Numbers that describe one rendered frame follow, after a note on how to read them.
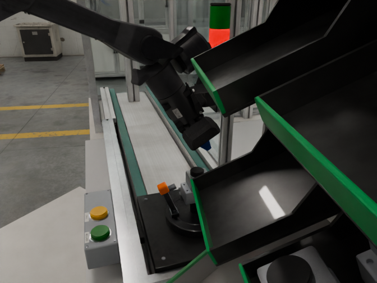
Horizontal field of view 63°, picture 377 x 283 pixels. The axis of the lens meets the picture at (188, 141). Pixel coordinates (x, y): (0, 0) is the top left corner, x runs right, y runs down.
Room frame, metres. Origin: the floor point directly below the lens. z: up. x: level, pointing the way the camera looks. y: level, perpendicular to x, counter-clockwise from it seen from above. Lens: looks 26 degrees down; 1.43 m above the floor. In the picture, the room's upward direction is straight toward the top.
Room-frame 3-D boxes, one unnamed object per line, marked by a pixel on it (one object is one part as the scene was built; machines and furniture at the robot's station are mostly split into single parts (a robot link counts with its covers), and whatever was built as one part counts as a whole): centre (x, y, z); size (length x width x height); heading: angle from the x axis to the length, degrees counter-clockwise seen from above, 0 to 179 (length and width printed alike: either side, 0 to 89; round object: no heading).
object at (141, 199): (0.56, -0.02, 0.96); 0.24 x 0.24 x 0.02; 17
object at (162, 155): (0.86, 0.05, 0.91); 0.84 x 0.28 x 0.10; 17
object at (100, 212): (0.58, 0.21, 0.96); 0.04 x 0.04 x 0.02
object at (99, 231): (0.52, 0.19, 0.96); 0.04 x 0.04 x 0.02
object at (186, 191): (0.57, -0.03, 1.06); 0.08 x 0.04 x 0.07; 107
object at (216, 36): (0.78, -0.07, 1.33); 0.05 x 0.05 x 0.05
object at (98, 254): (0.58, 0.21, 0.93); 0.21 x 0.07 x 0.06; 17
